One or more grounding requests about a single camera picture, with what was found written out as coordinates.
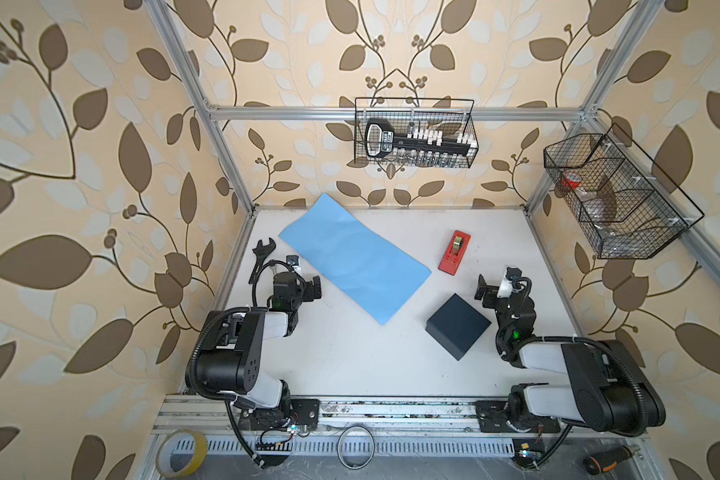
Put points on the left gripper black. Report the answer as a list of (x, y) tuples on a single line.
[(270, 261)]

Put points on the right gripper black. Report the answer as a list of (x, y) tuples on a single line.
[(492, 295)]

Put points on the dark navy gift box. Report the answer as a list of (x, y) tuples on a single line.
[(456, 326)]

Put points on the light blue wrapping paper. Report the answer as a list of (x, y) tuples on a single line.
[(373, 272)]

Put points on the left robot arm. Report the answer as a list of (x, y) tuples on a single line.
[(226, 362)]

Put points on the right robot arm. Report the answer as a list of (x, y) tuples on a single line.
[(604, 390)]

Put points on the red tape dispenser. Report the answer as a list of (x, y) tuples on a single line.
[(454, 253)]

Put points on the black adjustable wrench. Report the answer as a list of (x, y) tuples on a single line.
[(261, 252)]

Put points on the red white object in basket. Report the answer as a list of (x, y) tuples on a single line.
[(570, 180)]

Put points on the black socket set tool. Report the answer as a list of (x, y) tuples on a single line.
[(380, 139)]

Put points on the yellow tape roll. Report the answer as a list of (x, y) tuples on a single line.
[(181, 454)]

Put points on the orange black screwdriver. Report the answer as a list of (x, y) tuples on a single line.
[(605, 461)]

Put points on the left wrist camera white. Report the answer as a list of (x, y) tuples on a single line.
[(293, 261)]

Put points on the right wire basket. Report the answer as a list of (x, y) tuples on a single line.
[(628, 206)]

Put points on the wire basket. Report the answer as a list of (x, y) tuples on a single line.
[(628, 206), (447, 114)]

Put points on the back wire basket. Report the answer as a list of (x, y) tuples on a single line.
[(447, 114)]

